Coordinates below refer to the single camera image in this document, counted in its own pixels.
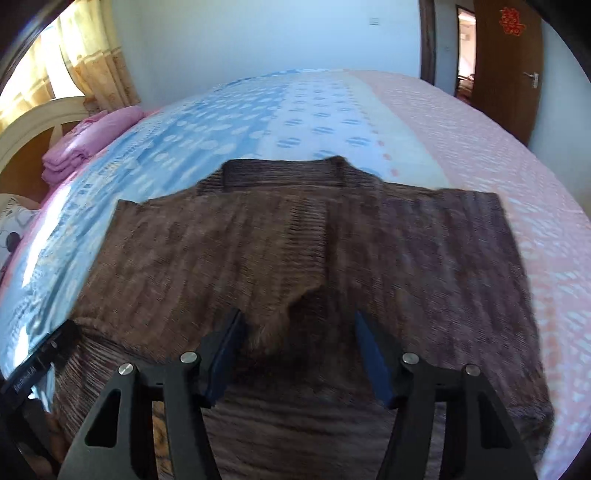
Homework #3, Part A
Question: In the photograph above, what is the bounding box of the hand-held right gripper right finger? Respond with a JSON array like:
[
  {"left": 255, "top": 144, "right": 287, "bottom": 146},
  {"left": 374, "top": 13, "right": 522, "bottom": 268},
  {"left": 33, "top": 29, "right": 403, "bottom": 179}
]
[{"left": 355, "top": 310, "right": 539, "bottom": 480}]

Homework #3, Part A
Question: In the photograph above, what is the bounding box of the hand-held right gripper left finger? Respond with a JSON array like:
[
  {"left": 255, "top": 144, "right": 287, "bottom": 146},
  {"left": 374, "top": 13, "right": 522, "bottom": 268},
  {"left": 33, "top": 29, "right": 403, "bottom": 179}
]
[{"left": 58, "top": 308, "right": 245, "bottom": 480}]

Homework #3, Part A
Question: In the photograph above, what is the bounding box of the brown knitted sweater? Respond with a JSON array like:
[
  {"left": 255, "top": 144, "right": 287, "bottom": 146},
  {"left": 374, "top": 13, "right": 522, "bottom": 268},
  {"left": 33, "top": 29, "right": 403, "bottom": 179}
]
[{"left": 48, "top": 156, "right": 557, "bottom": 480}]

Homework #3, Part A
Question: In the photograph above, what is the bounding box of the cartoon print pillow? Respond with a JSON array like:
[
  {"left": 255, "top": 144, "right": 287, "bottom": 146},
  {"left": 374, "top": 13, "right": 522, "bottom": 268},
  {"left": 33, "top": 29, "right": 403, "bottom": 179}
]
[{"left": 0, "top": 193, "right": 42, "bottom": 278}]

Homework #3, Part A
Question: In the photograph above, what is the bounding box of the pink polka dot blanket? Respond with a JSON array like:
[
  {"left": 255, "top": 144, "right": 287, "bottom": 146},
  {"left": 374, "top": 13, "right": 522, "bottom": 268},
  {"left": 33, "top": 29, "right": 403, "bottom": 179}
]
[{"left": 360, "top": 69, "right": 591, "bottom": 480}]

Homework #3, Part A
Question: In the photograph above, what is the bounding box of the folded pink blanket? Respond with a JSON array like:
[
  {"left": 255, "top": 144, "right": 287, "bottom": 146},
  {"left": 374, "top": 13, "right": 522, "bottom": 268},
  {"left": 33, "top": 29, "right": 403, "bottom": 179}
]
[{"left": 41, "top": 105, "right": 145, "bottom": 188}]

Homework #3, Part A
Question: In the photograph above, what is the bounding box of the cream wooden headboard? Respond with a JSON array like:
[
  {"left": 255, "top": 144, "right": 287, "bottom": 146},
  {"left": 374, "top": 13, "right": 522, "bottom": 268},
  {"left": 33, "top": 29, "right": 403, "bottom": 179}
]
[{"left": 0, "top": 97, "right": 93, "bottom": 206}]

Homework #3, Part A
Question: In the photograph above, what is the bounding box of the brown wooden door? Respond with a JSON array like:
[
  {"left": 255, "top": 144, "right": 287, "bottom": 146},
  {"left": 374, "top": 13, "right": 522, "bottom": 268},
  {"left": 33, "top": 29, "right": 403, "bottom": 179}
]
[{"left": 473, "top": 0, "right": 544, "bottom": 147}]

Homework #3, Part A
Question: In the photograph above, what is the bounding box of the yellow curtain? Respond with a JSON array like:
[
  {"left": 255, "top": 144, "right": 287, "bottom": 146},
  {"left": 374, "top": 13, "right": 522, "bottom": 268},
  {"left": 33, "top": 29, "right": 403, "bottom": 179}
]
[{"left": 0, "top": 0, "right": 141, "bottom": 134}]

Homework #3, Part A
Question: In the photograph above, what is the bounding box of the red paper door decoration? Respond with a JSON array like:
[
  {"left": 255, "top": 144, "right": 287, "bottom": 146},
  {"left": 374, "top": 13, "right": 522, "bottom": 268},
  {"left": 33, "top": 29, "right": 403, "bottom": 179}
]
[{"left": 500, "top": 6, "right": 527, "bottom": 37}]

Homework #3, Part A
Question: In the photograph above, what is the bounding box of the dark wooden door frame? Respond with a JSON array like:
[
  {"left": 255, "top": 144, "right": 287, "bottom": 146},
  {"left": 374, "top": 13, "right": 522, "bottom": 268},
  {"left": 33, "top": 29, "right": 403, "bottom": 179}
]
[{"left": 419, "top": 0, "right": 437, "bottom": 86}]

